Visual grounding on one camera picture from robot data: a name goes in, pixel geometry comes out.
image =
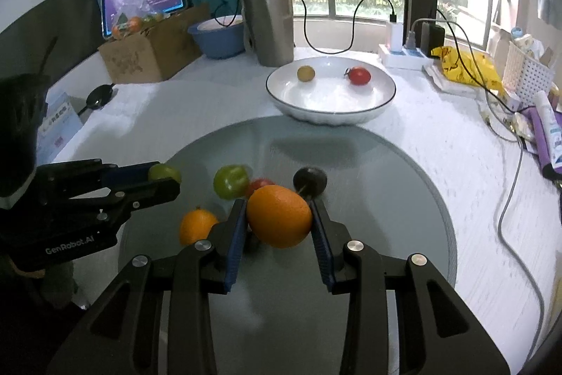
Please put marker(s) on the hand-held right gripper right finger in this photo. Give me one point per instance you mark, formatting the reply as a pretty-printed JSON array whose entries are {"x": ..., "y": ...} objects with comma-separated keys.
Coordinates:
[{"x": 322, "y": 245}]

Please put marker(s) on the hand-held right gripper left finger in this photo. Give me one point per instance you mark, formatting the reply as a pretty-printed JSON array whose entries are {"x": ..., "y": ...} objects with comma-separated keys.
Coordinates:
[{"x": 235, "y": 243}]

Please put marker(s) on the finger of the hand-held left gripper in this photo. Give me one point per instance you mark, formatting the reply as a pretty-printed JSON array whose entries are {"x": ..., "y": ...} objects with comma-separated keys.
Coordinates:
[
  {"x": 131, "y": 173},
  {"x": 149, "y": 192}
]

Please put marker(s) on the small green fruit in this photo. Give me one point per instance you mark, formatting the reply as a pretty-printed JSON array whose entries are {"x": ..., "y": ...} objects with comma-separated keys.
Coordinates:
[{"x": 167, "y": 172}]

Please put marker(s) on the small orange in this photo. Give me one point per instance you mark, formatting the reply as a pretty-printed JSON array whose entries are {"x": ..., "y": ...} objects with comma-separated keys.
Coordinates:
[{"x": 197, "y": 225}]

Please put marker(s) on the large orange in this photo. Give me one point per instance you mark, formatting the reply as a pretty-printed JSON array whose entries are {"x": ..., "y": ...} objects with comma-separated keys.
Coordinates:
[{"x": 279, "y": 217}]

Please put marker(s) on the green apple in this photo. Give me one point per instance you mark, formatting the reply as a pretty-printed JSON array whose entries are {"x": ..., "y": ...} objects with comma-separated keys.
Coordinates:
[{"x": 230, "y": 181}]

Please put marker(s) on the red tomato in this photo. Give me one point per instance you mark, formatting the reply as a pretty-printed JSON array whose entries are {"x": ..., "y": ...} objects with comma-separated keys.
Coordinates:
[{"x": 260, "y": 183}]

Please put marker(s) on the dark purple plum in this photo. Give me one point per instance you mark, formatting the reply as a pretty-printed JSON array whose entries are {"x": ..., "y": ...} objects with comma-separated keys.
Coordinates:
[{"x": 309, "y": 179}]

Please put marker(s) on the white plate with dark rim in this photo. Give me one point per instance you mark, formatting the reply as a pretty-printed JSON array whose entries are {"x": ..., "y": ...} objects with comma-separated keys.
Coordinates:
[{"x": 329, "y": 98}]

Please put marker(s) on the round glass turntable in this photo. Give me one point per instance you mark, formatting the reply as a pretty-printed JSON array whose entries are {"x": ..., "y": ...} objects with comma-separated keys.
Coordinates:
[{"x": 386, "y": 190}]

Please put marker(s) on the blue and white box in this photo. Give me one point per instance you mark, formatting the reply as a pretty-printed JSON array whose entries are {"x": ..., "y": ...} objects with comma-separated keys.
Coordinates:
[{"x": 59, "y": 124}]

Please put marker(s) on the cardboard box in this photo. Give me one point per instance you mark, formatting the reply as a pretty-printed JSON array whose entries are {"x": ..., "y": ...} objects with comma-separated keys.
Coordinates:
[{"x": 149, "y": 50}]

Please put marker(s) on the blue plastic basin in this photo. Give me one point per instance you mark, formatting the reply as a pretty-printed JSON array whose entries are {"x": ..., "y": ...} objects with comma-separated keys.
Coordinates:
[{"x": 217, "y": 43}]

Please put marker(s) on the tan round fruit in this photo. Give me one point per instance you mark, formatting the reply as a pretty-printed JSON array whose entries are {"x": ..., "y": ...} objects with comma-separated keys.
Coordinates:
[{"x": 306, "y": 73}]

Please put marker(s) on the red apple right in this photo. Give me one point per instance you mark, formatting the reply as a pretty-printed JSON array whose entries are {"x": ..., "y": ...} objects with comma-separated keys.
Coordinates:
[{"x": 359, "y": 76}]

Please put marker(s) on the white tray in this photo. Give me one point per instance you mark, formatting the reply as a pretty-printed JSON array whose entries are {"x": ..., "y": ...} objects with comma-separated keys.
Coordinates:
[{"x": 443, "y": 83}]

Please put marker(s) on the stainless steel tumbler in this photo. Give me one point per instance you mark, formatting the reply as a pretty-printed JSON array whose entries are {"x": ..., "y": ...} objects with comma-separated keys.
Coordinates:
[{"x": 268, "y": 23}]

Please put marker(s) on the white power strip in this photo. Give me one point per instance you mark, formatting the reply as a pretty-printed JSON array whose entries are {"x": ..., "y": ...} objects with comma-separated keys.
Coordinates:
[{"x": 401, "y": 58}]

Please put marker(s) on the white charger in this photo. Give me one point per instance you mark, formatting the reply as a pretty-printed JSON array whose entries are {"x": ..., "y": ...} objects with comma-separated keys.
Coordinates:
[{"x": 394, "y": 34}]

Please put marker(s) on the yellow plastic bag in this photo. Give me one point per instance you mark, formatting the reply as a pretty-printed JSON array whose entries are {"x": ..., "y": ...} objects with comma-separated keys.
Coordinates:
[{"x": 470, "y": 69}]

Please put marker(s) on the black power adapter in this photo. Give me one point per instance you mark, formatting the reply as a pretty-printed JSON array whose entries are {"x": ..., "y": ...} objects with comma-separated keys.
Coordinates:
[{"x": 434, "y": 36}]

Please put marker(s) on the purple pouch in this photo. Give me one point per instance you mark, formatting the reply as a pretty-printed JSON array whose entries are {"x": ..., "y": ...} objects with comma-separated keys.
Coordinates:
[{"x": 539, "y": 137}]

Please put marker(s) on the white tube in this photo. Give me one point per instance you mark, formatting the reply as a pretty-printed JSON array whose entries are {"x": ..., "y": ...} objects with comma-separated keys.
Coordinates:
[{"x": 551, "y": 129}]

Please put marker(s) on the white perforated basket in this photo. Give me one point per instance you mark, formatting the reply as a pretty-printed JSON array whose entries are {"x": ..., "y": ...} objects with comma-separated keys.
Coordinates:
[{"x": 524, "y": 74}]

